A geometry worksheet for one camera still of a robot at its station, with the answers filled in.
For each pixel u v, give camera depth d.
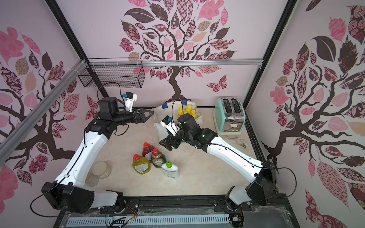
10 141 0.50
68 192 0.38
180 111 0.94
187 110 0.90
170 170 0.73
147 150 0.79
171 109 0.91
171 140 0.61
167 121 0.60
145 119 0.64
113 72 0.95
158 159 0.79
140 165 0.76
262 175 0.40
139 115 0.62
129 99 0.63
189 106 0.90
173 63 0.94
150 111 0.67
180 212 0.72
